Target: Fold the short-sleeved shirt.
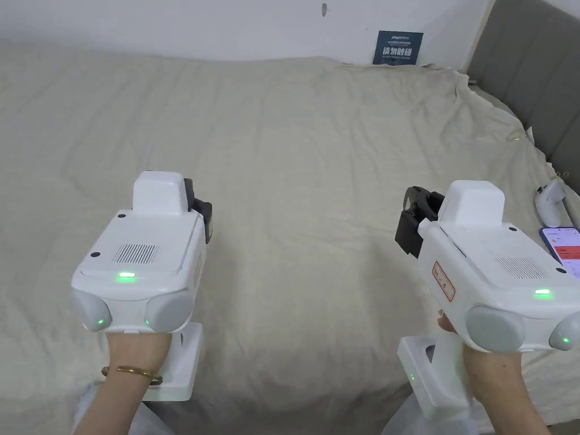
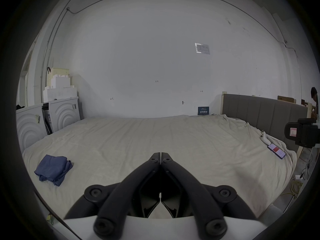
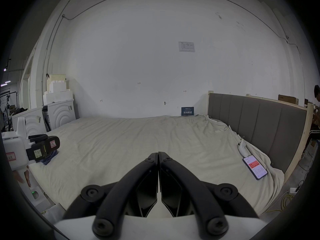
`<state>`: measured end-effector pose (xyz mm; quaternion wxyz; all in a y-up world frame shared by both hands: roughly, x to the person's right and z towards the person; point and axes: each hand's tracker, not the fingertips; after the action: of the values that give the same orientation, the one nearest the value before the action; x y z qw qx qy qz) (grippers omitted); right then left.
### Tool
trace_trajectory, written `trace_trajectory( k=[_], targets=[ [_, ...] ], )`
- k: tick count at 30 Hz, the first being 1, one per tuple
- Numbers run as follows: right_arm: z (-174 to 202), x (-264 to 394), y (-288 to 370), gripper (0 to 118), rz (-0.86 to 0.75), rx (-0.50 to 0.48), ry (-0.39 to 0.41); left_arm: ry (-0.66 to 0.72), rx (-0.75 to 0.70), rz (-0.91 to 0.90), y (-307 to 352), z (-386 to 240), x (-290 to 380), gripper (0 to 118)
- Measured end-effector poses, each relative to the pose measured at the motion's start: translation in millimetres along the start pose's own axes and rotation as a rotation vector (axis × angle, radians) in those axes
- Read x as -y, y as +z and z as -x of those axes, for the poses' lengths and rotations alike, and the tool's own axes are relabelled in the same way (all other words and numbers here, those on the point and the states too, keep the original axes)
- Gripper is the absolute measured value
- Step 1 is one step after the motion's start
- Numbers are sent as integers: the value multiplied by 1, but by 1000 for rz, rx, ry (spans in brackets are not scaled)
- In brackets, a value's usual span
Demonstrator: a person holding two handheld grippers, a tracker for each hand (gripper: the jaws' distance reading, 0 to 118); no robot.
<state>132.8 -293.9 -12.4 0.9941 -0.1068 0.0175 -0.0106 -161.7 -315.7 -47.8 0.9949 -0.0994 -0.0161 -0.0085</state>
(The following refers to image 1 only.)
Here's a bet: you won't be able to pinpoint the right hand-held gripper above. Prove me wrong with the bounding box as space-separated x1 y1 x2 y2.
395 180 580 420

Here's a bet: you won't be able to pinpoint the person's right forearm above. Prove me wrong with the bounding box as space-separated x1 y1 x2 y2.
471 387 559 435

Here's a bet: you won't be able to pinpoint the person's left hand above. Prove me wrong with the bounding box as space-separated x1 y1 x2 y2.
105 332 173 377

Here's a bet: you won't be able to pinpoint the person's legs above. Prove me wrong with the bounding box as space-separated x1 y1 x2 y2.
72 382 482 435

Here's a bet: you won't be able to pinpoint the bed with beige sheet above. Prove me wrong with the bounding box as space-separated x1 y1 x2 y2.
0 38 580 435

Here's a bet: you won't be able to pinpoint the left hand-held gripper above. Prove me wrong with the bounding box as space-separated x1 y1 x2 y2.
71 170 214 402

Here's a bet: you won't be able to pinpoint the grey padded headboard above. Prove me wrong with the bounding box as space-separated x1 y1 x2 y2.
466 0 580 197

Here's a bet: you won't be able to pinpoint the smartphone with lit screen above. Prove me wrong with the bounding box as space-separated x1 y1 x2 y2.
538 226 580 279

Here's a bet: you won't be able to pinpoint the white hand controller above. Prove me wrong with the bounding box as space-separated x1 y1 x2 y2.
534 178 565 228

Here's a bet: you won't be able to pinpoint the dark blue sign card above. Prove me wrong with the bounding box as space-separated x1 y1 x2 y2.
372 31 425 67

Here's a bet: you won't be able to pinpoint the person's left forearm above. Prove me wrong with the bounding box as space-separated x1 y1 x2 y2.
71 366 160 435

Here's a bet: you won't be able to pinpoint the person's right hand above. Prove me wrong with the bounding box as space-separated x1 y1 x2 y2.
437 312 529 398

